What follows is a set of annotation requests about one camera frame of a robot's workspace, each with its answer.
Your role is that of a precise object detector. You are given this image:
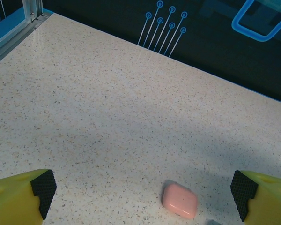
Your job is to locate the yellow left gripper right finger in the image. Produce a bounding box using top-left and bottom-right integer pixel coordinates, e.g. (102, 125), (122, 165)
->
(230, 170), (281, 225)

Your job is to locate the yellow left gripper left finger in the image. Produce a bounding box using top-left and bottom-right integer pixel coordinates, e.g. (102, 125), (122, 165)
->
(0, 168), (57, 225)

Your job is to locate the pink charging case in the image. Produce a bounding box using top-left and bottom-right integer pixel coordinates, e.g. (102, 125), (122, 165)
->
(162, 182), (198, 220)

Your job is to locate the aluminium side rail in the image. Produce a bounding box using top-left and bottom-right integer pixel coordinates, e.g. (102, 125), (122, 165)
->
(0, 14), (46, 68)

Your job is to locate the aluminium frame post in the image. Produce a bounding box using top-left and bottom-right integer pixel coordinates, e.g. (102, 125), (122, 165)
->
(22, 0), (43, 23)

